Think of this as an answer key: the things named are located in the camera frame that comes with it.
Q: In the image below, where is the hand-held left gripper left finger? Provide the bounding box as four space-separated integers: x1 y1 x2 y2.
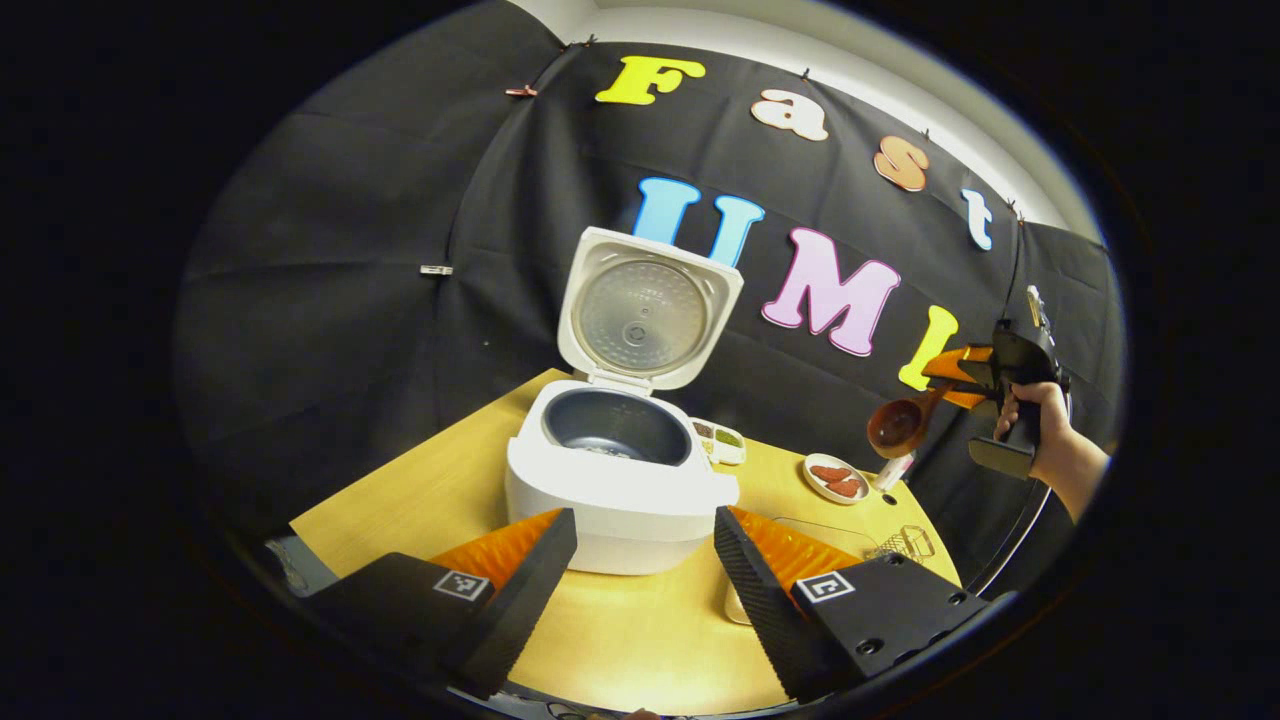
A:
300 507 579 701

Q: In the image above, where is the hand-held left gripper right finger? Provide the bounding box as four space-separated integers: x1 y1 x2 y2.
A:
713 505 996 704

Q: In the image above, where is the wooden spoon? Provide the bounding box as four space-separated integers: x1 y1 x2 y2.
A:
866 385 951 460

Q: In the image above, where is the white rice cooker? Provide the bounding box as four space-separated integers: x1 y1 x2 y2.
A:
504 226 746 577

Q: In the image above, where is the wire chopstick holder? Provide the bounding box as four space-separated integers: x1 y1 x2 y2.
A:
862 525 937 563

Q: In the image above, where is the small clear bottle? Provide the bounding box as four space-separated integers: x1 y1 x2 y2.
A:
873 450 918 493

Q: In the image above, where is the white round plate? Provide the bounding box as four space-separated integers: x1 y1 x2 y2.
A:
802 453 871 505

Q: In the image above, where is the white divided grain dish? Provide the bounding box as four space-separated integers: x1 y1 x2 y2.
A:
690 417 748 467

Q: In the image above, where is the black backdrop cloth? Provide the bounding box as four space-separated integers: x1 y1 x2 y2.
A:
175 5 1126 591

